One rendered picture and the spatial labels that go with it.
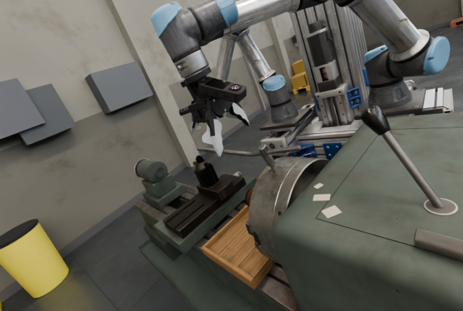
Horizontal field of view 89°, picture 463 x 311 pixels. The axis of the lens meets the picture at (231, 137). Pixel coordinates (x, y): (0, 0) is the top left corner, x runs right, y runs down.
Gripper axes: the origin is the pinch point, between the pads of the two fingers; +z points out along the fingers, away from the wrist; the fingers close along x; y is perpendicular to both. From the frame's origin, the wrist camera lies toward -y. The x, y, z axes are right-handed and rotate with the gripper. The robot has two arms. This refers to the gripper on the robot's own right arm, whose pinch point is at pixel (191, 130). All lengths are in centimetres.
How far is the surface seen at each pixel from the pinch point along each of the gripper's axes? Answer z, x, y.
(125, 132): 137, 242, -58
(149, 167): 25.8, -7.2, -23.1
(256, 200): -29, -95, 1
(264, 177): -34, -91, 3
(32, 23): 2, 273, -182
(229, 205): 12, -54, 15
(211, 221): 17, -61, 5
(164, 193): 41.8, -13.1, -12.3
